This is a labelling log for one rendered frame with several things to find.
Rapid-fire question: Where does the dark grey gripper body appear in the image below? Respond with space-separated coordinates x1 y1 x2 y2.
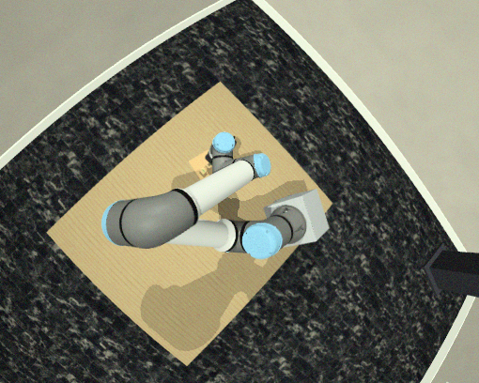
205 150 212 165

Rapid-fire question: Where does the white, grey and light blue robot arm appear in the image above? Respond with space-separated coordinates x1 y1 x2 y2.
101 132 307 259

